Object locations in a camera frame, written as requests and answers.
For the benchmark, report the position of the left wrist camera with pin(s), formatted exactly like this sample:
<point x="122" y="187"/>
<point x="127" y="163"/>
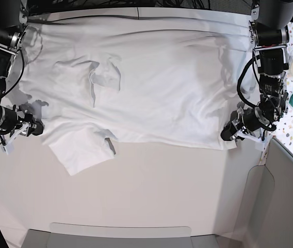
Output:
<point x="261" y="145"/>

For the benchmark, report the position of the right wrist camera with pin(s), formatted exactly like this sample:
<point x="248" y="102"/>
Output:
<point x="7" y="148"/>

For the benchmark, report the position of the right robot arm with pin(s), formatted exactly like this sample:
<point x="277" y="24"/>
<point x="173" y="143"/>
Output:
<point x="14" y="121"/>

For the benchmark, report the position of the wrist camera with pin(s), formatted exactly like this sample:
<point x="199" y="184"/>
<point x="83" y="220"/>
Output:
<point x="261" y="145"/>
<point x="7" y="148"/>

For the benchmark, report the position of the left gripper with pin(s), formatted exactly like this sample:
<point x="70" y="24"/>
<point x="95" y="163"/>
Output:
<point x="246" y="123"/>

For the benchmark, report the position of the grey panel at right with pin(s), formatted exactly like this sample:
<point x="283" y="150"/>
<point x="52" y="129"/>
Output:
<point x="267" y="207"/>

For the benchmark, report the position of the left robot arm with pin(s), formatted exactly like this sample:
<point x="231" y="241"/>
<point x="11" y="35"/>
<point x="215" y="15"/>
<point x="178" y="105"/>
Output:
<point x="270" y="36"/>

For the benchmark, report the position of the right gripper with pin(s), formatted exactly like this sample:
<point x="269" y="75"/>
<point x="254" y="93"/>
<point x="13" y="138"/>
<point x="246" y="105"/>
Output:
<point x="28" y="125"/>

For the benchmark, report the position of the white t-shirt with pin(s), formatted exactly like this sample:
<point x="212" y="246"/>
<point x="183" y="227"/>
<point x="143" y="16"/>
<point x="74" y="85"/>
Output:
<point x="152" y="80"/>

